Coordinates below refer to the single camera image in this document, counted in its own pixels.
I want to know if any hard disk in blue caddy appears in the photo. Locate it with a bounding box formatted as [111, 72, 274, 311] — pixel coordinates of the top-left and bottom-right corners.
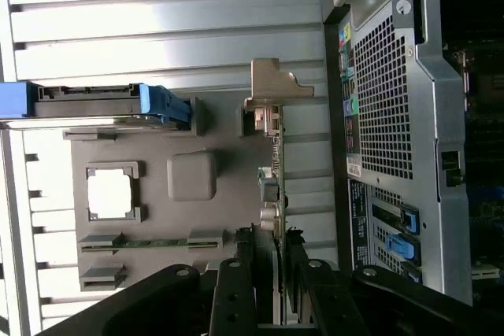
[0, 80, 194, 132]

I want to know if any open PC case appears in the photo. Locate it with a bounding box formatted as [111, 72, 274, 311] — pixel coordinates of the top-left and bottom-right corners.
[322, 0, 504, 308]

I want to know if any green RAM stick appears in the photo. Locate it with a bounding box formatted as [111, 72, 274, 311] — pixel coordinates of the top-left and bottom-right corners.
[80, 238, 224, 249]

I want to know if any silver CPU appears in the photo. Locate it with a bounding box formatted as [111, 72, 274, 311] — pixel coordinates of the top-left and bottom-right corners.
[87, 170, 133, 220]

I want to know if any grey parts rack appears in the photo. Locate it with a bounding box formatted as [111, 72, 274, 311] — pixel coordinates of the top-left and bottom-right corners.
[62, 94, 287, 294]

